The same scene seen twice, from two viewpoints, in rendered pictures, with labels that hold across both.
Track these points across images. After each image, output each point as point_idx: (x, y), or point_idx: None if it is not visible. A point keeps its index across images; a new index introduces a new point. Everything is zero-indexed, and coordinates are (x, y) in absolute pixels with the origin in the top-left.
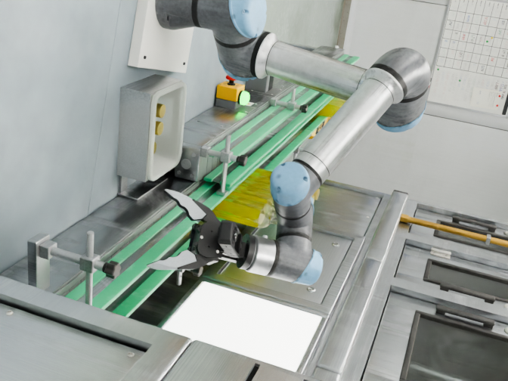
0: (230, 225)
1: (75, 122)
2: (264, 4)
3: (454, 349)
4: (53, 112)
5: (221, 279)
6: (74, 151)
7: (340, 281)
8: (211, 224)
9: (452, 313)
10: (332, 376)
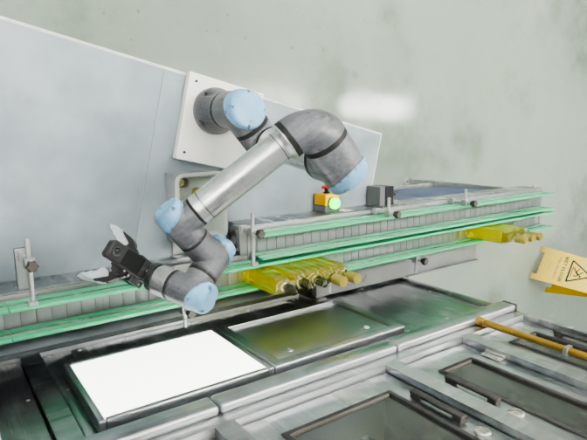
0: (111, 242)
1: (108, 189)
2: (258, 102)
3: (385, 428)
4: (80, 177)
5: (225, 331)
6: (109, 210)
7: (323, 348)
8: None
9: (422, 398)
10: (208, 405)
